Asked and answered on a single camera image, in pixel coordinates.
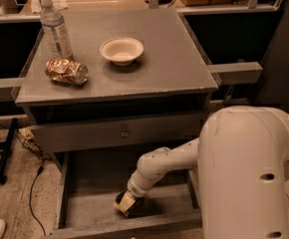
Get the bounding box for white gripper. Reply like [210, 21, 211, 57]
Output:
[114, 170, 151, 217]

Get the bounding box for green and yellow sponge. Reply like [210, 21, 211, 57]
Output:
[114, 191, 128, 208]

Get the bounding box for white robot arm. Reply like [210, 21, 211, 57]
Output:
[115, 106, 289, 239]

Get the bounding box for open grey middle drawer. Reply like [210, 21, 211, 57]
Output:
[48, 143, 201, 239]

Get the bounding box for round metal drawer knob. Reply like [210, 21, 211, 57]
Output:
[121, 128, 130, 138]

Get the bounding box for closed grey top drawer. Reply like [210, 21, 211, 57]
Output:
[31, 113, 207, 153]

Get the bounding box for grey wooden drawer cabinet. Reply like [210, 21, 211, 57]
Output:
[10, 7, 222, 239]

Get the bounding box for black metal bar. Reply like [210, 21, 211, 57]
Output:
[0, 118, 18, 184]

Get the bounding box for crushed golden soda can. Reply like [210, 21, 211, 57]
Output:
[45, 59, 89, 86]

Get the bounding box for white paper bowl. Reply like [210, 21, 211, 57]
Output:
[100, 38, 145, 66]

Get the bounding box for clear plastic water bottle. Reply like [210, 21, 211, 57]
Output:
[40, 4, 73, 60]

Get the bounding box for white crumpled cloth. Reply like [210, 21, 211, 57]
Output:
[30, 0, 68, 14]

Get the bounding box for black power cable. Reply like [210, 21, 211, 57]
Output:
[28, 159, 48, 237]

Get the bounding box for grey horizontal rail beam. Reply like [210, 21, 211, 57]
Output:
[208, 62, 263, 86]

